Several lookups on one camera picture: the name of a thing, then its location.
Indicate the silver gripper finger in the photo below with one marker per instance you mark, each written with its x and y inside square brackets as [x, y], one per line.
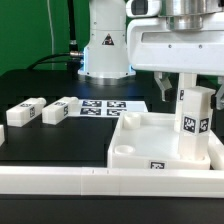
[219, 96]

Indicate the white front fence bar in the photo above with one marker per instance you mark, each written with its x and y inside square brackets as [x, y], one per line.
[24, 180]

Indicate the white desk top tray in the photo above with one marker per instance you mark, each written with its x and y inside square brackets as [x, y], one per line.
[149, 141]

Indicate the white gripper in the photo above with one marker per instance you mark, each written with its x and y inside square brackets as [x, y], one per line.
[153, 47]

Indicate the white fiducial marker sheet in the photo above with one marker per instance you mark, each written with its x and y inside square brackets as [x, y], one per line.
[106, 108]

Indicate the white block left edge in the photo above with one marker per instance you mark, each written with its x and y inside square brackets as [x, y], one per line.
[2, 136]

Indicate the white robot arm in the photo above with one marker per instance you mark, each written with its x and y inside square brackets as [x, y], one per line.
[105, 57]

